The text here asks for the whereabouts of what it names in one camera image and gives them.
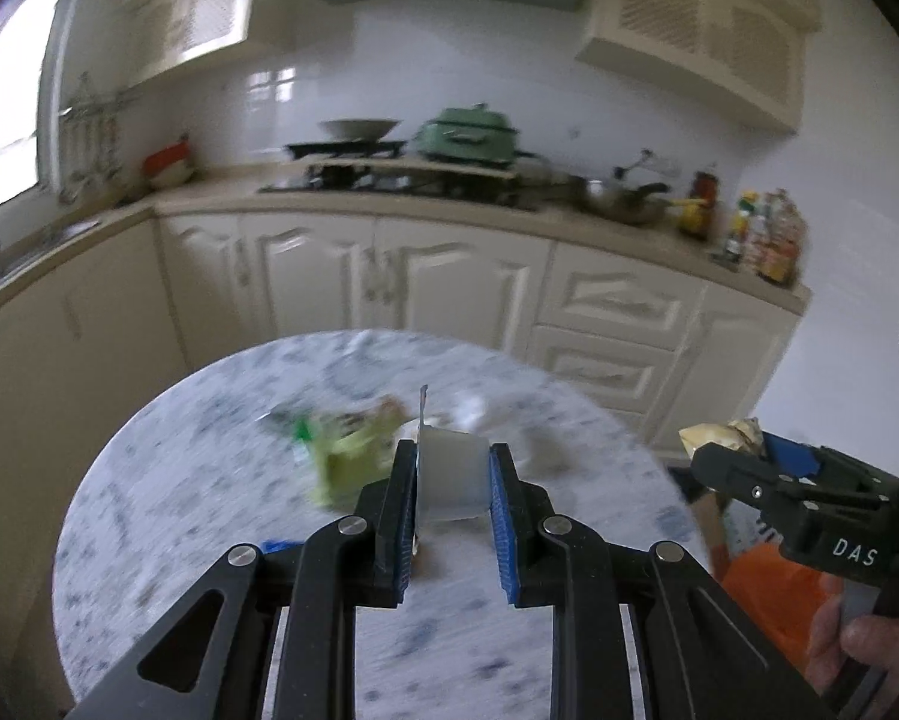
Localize yellow paper trash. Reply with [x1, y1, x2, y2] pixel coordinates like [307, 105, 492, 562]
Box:
[678, 418, 765, 458]

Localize green snack wrapper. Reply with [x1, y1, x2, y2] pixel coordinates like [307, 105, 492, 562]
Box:
[260, 395, 408, 509]

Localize kitchen window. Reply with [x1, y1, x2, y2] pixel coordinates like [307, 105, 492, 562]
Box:
[0, 0, 59, 206]

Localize person's right hand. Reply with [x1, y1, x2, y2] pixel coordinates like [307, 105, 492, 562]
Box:
[804, 592, 899, 704]

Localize orange plastic bag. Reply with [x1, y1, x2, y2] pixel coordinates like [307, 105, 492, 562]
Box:
[721, 543, 843, 684]

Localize white blue patterned tablecloth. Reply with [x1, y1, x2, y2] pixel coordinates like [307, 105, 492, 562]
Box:
[52, 330, 706, 718]

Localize condiment bottles group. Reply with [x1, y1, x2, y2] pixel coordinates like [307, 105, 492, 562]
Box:
[714, 188, 807, 288]

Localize dark sauce bottle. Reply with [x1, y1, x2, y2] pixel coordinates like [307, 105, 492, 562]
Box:
[687, 164, 719, 241]

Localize steel wok pan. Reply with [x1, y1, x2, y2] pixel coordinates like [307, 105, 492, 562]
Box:
[570, 176, 671, 227]

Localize cream lower cabinets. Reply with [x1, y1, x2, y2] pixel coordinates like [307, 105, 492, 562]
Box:
[0, 193, 804, 718]

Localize black gas stove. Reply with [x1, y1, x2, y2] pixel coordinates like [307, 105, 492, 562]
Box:
[259, 140, 527, 208]

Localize green electric cooking pot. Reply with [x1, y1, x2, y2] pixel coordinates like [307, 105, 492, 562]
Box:
[413, 103, 519, 169]

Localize red white container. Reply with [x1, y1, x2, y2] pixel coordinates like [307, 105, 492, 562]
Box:
[142, 135, 196, 190]

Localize cream upper lattice cabinet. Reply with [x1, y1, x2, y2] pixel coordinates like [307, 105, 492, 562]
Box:
[578, 0, 822, 133]

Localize hanging utensil rack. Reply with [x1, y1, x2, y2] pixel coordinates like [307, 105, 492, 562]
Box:
[57, 71, 136, 206]

